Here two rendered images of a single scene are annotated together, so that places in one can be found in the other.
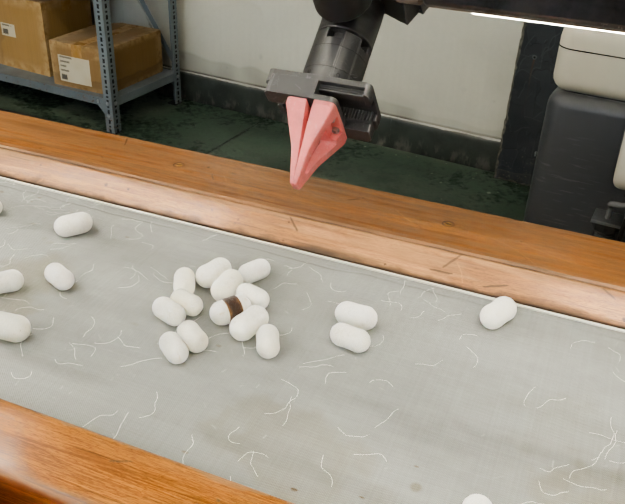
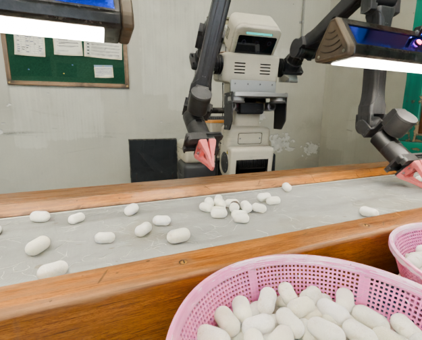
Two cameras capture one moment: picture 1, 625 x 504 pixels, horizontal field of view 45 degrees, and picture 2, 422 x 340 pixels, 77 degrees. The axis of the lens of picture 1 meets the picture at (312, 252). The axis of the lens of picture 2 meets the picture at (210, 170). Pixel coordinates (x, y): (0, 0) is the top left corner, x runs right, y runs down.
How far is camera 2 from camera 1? 0.53 m
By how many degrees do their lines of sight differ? 44
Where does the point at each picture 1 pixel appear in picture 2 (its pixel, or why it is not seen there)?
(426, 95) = not seen: hidden behind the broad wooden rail
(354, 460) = (325, 218)
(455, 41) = (105, 175)
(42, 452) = (285, 242)
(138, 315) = (206, 220)
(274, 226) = (200, 190)
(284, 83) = (195, 135)
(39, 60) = not seen: outside the picture
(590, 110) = (198, 167)
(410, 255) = (247, 184)
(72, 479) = (307, 242)
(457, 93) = not seen: hidden behind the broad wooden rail
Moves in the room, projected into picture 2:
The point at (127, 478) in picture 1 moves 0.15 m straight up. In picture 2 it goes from (316, 235) to (324, 132)
